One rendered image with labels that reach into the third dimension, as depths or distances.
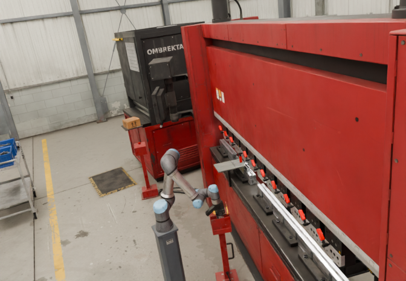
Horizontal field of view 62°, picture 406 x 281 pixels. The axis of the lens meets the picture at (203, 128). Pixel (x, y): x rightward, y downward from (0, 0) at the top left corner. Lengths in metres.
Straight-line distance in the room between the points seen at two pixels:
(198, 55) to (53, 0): 6.17
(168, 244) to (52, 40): 7.34
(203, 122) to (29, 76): 6.27
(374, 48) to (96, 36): 8.67
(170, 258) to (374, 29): 2.35
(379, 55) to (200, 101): 2.84
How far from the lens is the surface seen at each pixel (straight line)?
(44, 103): 9.61
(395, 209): 1.09
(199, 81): 3.87
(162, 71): 3.95
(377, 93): 1.36
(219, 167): 3.27
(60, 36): 9.49
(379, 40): 1.30
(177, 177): 2.62
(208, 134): 4.04
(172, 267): 3.09
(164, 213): 2.82
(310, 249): 2.28
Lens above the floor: 2.40
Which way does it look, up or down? 19 degrees down
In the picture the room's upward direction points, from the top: 8 degrees counter-clockwise
